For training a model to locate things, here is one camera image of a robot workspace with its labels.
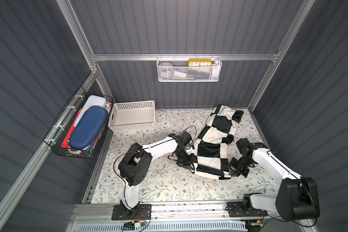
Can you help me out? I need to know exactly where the white plastic box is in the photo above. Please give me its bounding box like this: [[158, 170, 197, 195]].
[[73, 95, 107, 127]]

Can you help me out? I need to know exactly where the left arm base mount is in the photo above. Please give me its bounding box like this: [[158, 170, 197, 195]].
[[111, 204, 152, 221]]

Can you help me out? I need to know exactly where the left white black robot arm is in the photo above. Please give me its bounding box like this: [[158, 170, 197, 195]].
[[118, 132, 195, 210]]

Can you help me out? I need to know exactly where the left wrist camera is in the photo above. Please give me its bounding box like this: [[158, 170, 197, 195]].
[[179, 131, 192, 147]]

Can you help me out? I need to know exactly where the white tape roll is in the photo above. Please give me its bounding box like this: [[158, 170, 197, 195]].
[[158, 62, 174, 79]]

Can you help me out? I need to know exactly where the black white checkered pillowcase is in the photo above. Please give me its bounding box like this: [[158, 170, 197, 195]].
[[192, 104, 244, 180]]

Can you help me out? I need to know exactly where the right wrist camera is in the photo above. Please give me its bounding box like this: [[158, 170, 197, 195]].
[[236, 138, 252, 156]]

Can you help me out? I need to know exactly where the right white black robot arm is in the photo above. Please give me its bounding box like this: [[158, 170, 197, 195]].
[[227, 138, 320, 221]]

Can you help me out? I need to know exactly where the white wire wall basket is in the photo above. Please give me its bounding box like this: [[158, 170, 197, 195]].
[[156, 56, 223, 82]]

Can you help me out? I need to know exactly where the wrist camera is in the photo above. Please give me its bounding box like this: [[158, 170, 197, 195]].
[[236, 138, 252, 156], [179, 131, 192, 147]]

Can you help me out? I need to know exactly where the white perforated plastic basket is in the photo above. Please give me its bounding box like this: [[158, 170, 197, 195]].
[[108, 100, 156, 133]]

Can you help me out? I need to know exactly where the black wire side basket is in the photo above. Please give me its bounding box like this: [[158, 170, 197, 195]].
[[43, 87, 114, 160]]

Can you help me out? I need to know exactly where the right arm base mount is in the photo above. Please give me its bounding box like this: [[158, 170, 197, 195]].
[[225, 201, 267, 218]]

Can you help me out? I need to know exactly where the floral table cloth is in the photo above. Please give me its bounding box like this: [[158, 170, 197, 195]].
[[90, 109, 279, 204]]

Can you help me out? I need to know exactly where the blue oval case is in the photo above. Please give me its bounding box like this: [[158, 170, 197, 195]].
[[69, 106, 108, 149]]

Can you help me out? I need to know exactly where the yellow clock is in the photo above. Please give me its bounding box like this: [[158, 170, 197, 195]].
[[188, 59, 212, 67]]

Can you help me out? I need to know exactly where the red flat folder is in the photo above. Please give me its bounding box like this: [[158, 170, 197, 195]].
[[61, 109, 82, 148]]

